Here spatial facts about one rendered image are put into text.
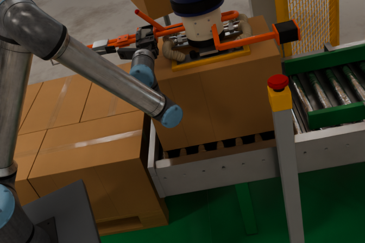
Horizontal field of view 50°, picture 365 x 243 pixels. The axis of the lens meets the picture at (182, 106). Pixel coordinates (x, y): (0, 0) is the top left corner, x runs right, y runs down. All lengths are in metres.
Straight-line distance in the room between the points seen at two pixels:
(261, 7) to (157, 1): 0.80
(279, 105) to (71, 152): 1.21
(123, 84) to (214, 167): 0.69
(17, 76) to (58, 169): 0.90
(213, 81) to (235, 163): 0.38
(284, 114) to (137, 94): 0.51
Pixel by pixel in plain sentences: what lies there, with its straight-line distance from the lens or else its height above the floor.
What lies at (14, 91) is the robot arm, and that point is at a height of 1.25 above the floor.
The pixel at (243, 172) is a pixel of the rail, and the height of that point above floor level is 0.47.
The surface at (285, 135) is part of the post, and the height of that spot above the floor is 0.81.
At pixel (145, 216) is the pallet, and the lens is 2.27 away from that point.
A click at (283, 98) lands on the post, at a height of 0.98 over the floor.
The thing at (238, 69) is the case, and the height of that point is 0.92.
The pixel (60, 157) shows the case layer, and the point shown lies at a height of 0.54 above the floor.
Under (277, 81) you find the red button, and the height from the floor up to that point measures 1.04.
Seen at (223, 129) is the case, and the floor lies 0.61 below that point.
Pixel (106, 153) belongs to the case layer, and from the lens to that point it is 2.05.
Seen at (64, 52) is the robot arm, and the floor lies 1.35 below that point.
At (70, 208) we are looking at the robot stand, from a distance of 1.57.
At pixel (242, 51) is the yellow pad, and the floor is 0.97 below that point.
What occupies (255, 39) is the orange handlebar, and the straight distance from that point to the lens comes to 1.51.
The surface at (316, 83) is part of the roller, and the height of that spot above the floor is 0.55.
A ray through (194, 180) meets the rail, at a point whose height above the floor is 0.48.
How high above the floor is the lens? 1.80
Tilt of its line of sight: 35 degrees down
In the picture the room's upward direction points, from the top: 17 degrees counter-clockwise
